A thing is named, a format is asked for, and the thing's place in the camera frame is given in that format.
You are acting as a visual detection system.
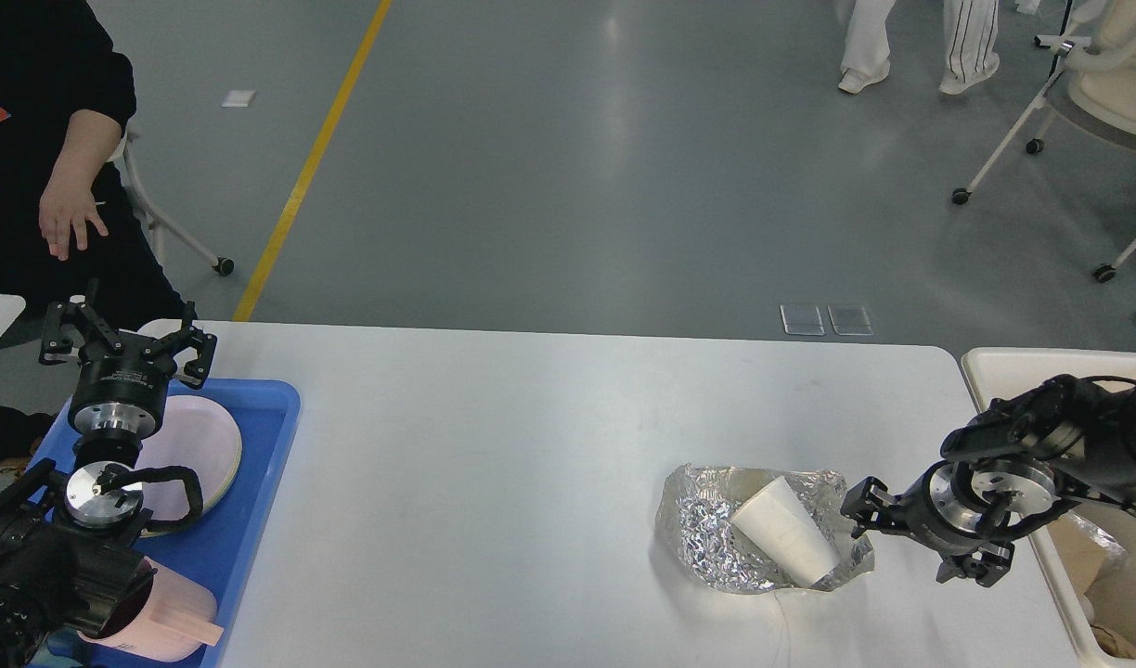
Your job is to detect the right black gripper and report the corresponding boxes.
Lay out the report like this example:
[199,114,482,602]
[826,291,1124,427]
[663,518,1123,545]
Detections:
[840,462,1061,587]

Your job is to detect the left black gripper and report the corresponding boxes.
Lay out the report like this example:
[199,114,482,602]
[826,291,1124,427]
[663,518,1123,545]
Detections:
[37,278,217,439]

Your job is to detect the pink plate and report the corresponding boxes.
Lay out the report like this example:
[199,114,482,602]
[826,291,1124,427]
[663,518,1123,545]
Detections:
[136,394,242,513]

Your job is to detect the white paper cup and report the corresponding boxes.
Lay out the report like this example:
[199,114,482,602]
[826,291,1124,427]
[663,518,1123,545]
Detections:
[729,477,840,587]

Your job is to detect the foil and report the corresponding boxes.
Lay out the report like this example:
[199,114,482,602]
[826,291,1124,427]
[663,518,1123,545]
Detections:
[1047,513,1128,593]
[655,464,876,595]

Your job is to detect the pink mug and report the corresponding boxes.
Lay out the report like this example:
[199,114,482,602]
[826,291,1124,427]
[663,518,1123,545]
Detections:
[77,558,224,662]

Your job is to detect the large brown paper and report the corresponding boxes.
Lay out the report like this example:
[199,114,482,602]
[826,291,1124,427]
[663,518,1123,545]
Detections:
[1091,624,1136,660]

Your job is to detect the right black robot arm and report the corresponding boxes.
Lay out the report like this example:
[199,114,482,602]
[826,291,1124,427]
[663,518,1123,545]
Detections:
[840,375,1136,587]

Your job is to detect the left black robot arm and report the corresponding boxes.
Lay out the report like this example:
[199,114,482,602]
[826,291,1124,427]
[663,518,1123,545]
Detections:
[0,279,217,667]

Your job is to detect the seated person's hand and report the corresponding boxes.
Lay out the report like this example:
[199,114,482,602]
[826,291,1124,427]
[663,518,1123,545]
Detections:
[37,173,110,261]

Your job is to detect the white chair left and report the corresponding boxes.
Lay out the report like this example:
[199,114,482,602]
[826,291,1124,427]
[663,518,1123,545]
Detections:
[110,125,236,277]

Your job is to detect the cream plastic bin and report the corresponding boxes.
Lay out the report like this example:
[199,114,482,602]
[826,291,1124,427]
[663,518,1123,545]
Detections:
[960,346,1136,667]

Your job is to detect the grey floor plate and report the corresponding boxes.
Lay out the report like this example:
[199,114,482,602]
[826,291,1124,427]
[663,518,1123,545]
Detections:
[780,303,826,337]
[827,304,874,337]

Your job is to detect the seated person in black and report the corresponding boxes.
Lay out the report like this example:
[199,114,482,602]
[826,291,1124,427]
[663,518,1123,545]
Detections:
[0,1,186,337]

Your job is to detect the walking person white trousers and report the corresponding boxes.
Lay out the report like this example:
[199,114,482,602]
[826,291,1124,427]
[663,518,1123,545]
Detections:
[838,1,1000,95]

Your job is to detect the cream office chair right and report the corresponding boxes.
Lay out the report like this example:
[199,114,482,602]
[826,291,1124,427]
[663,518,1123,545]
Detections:
[949,0,1136,207]

